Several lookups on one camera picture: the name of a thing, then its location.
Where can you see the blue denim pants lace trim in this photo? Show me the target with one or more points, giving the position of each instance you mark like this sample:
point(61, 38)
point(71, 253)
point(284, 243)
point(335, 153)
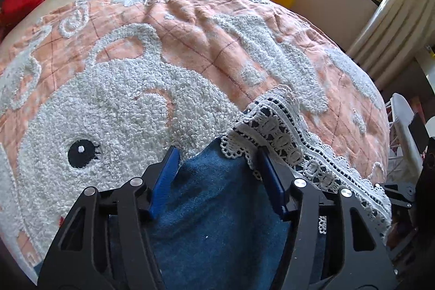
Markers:
point(221, 208)

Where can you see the cream curtain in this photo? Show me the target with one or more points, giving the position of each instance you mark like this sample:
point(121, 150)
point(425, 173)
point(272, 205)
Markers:
point(390, 21)

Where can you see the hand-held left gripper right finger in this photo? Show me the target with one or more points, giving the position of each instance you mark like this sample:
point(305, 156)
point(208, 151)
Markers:
point(272, 181)

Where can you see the orange white tufted bedspread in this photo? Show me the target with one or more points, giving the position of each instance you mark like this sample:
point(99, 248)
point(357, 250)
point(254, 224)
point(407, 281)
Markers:
point(204, 48)

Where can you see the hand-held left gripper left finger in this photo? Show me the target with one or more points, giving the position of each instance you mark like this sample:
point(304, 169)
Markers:
point(165, 181)

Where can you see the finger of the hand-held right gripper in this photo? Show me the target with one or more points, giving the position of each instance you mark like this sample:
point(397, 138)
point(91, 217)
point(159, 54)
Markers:
point(401, 193)

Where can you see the red floral garment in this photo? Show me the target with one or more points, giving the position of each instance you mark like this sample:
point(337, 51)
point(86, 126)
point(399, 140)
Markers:
point(17, 6)

